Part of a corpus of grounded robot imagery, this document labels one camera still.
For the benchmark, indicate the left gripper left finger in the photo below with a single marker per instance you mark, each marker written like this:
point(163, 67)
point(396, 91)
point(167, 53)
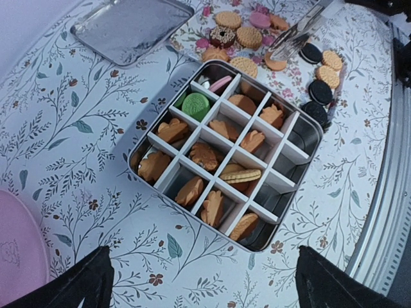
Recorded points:
point(88, 283)

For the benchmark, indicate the yellow sandwich biscuit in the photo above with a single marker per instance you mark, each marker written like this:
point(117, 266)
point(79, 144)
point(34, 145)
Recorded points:
point(236, 177)

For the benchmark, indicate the yellow round biscuit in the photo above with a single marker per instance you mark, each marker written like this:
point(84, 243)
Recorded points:
point(326, 74)
point(332, 59)

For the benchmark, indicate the pink plate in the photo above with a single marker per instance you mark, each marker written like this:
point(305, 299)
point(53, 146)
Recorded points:
point(24, 261)

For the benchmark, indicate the yellow round biscuit left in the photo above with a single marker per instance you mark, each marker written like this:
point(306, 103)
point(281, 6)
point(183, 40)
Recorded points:
point(326, 74)

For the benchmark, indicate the black sandwich cookie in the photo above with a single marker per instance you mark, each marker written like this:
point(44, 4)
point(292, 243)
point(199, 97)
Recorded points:
point(320, 92)
point(316, 111)

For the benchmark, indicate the green round cookie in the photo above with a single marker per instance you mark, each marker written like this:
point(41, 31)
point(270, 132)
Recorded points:
point(196, 105)

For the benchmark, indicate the metal serving tongs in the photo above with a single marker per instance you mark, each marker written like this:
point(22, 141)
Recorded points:
point(293, 40)

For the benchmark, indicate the chocolate sprinkle donut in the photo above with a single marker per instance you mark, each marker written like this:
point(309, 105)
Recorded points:
point(222, 37)

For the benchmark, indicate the pink round cookie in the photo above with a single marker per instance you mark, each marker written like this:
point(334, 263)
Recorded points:
point(220, 84)

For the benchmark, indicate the pink divided cookie tin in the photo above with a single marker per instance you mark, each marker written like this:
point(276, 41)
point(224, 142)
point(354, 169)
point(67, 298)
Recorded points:
point(283, 158)

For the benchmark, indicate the floral tablecloth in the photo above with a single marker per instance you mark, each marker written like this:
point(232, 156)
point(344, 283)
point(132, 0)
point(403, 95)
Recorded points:
point(69, 119)

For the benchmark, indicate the yellow round biscuit right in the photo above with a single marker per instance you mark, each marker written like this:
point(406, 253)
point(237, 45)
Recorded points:
point(332, 59)

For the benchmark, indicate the silver metal tray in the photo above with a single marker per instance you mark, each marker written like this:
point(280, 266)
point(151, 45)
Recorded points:
point(124, 31)

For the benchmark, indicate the black sandwich cookie right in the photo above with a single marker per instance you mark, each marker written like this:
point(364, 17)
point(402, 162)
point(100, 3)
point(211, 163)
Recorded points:
point(320, 92)

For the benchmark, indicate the floral cookie tray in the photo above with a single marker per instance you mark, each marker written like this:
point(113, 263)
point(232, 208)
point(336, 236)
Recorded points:
point(279, 31)

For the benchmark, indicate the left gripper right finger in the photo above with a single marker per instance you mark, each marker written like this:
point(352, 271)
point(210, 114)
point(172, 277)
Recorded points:
point(320, 283)

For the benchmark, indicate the black sandwich cookie left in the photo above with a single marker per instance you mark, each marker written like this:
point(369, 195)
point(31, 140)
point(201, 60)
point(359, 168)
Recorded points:
point(316, 111)

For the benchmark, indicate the orange swirl cookie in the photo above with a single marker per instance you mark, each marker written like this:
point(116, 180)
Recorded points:
point(152, 167)

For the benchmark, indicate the front aluminium rail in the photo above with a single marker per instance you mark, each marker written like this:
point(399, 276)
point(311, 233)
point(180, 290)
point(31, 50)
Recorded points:
point(378, 254)

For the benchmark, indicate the pink sandwich cookie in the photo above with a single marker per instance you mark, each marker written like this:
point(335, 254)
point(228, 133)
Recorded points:
point(260, 20)

